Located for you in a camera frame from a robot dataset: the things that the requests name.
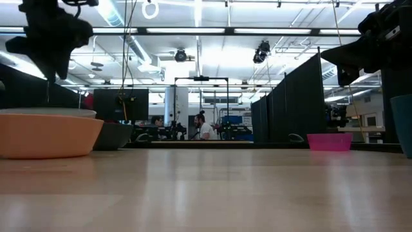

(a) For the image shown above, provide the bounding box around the dark grey bowl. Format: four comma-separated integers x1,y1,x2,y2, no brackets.
93,121,135,151

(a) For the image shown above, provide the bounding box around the black ceiling spotlight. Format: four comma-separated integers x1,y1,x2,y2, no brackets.
252,40,271,64
174,48,188,63

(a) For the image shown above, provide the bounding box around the blue storage box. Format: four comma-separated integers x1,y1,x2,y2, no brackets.
221,115,243,126

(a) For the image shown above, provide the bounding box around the white hanging ring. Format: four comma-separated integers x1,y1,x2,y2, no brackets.
141,0,160,20

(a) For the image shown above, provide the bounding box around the yellow hanging cable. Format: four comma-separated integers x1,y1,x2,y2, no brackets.
331,0,368,143

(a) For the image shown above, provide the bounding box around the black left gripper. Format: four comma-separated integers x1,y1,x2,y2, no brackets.
5,0,95,82

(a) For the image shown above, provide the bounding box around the red background object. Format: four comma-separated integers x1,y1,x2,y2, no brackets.
83,93,95,111

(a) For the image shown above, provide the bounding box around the white round pillar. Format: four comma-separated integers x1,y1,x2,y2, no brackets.
164,86,189,127

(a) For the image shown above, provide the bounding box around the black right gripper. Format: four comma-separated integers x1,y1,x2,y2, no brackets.
320,0,412,87

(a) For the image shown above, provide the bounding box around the light grey bowl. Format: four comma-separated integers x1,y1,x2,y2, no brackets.
0,107,97,119

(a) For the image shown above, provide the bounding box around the black computer monitor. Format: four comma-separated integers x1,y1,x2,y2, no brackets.
93,88,150,122

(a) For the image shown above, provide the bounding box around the background robot rig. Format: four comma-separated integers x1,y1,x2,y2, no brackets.
324,102,348,130

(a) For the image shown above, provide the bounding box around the black partition panel row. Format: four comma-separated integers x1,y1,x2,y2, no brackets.
250,47,326,144

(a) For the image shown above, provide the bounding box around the pink translucent bowl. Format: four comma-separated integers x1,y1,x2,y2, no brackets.
306,133,353,152

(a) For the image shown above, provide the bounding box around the person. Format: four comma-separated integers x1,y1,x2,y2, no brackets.
150,115,165,128
193,110,218,141

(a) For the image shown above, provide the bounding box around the black table rim bar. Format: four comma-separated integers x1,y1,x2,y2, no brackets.
124,140,403,153

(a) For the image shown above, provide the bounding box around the orange bowl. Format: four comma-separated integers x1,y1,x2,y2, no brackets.
0,112,104,160

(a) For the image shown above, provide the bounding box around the teal cup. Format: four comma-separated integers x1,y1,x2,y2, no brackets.
389,93,412,159

